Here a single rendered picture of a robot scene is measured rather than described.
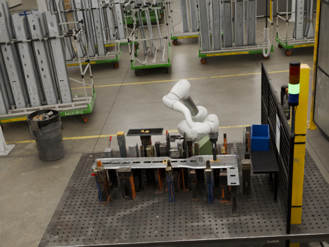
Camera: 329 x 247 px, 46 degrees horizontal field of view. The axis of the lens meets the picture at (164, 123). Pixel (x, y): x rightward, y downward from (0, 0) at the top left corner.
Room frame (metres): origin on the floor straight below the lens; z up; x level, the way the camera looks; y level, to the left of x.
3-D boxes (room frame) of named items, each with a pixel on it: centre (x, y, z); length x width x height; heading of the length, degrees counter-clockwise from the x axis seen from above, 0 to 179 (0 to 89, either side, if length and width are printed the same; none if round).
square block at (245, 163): (2.92, -0.68, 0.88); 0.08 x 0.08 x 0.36; 81
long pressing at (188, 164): (3.17, 0.05, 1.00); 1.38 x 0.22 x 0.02; 81
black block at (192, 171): (2.96, -0.21, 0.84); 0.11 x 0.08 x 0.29; 171
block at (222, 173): (2.90, -0.47, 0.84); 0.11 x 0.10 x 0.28; 171
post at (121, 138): (3.58, 0.46, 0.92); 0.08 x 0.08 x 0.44; 81
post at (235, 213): (2.69, -0.52, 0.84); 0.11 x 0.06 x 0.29; 171
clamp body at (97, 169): (3.08, 0.64, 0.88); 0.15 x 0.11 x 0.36; 171
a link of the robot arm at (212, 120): (3.09, -0.41, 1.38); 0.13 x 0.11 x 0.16; 129
